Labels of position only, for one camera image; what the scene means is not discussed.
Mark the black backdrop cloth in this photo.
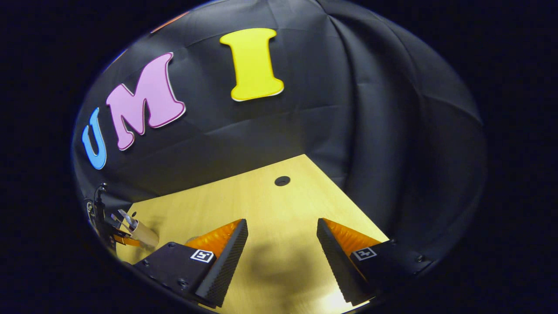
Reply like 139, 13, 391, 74
71, 0, 487, 262

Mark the beige cup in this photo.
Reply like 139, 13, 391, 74
129, 219, 160, 250

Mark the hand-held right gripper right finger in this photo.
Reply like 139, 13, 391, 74
316, 218, 433, 306

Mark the wooden desktop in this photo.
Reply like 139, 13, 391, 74
116, 154, 390, 314

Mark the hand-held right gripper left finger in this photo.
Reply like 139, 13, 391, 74
133, 218, 249, 308

